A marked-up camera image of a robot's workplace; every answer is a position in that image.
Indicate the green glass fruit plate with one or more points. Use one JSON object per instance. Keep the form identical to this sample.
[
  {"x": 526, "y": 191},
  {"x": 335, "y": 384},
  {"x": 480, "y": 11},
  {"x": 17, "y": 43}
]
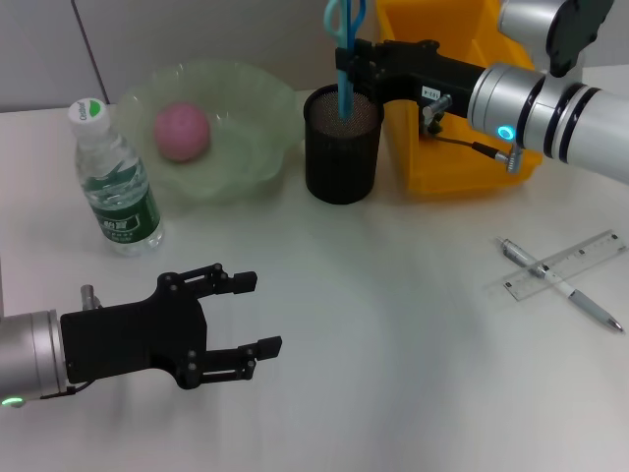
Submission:
[{"x": 245, "y": 113}]

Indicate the yellow plastic bin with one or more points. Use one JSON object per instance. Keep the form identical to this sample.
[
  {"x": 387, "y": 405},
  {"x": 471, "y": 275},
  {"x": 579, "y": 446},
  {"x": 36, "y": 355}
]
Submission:
[{"x": 442, "y": 167}]

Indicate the black mesh pen holder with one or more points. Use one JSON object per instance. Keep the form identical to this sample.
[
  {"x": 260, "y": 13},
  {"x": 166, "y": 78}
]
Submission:
[{"x": 339, "y": 167}]

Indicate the clear green-label water bottle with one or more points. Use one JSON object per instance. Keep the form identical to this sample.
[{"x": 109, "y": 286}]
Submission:
[{"x": 123, "y": 206}]

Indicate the grey white pen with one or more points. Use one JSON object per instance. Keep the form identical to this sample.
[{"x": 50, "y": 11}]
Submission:
[{"x": 585, "y": 300}]

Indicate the clear plastic ruler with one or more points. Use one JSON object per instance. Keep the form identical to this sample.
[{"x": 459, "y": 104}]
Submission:
[{"x": 589, "y": 248}]

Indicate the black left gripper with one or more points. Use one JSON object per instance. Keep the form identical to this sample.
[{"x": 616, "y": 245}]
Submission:
[{"x": 128, "y": 339}]

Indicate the blue scissors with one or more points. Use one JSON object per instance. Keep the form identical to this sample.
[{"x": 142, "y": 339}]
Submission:
[{"x": 344, "y": 93}]

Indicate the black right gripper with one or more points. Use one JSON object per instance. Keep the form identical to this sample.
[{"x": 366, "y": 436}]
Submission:
[{"x": 417, "y": 74}]

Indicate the pink peach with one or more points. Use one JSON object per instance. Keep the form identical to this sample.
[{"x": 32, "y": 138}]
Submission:
[{"x": 182, "y": 132}]

